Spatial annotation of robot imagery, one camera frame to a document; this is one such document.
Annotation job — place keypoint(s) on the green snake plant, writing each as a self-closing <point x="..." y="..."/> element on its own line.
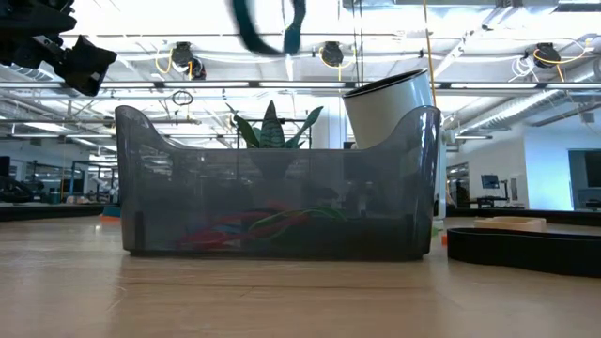
<point x="271" y="127"/>

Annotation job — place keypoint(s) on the background computer monitor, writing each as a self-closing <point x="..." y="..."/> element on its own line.
<point x="490" y="181"/>

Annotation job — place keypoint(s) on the translucent grey plastic bin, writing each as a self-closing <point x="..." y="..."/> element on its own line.
<point x="282" y="188"/>

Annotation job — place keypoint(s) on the wide blue rubber band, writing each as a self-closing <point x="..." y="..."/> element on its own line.
<point x="253" y="40"/>

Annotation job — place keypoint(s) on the white stand post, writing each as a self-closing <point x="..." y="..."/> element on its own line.
<point x="444" y="188"/>

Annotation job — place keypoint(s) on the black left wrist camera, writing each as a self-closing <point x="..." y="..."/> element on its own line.
<point x="33" y="16"/>

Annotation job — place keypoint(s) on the white cylinder with black rim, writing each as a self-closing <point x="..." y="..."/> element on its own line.
<point x="385" y="108"/>

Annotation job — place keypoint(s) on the orange rubber band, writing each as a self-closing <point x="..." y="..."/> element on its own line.
<point x="109" y="219"/>
<point x="444" y="240"/>

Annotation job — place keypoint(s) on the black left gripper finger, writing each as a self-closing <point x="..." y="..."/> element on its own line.
<point x="80" y="61"/>
<point x="103" y="75"/>

